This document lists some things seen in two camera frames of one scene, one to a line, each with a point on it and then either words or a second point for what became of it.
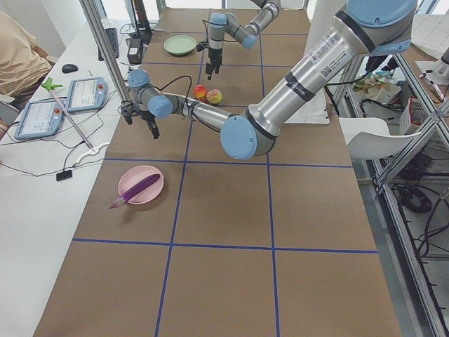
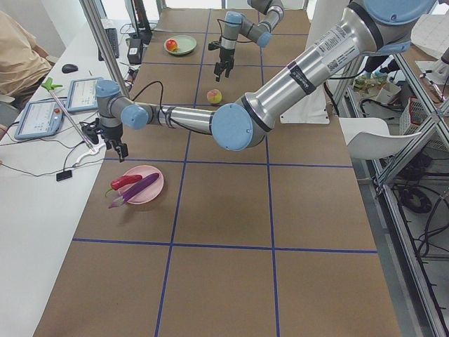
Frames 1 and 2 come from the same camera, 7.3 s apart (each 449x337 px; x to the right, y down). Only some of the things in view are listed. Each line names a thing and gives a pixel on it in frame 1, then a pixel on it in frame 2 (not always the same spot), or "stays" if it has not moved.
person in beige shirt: (23, 65) stays
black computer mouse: (69, 68) stays
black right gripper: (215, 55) -> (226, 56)
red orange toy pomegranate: (200, 92) -> (171, 45)
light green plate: (179, 44) stays
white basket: (412, 116) stays
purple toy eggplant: (135, 191) stays
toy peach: (214, 96) stays
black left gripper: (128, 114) -> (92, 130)
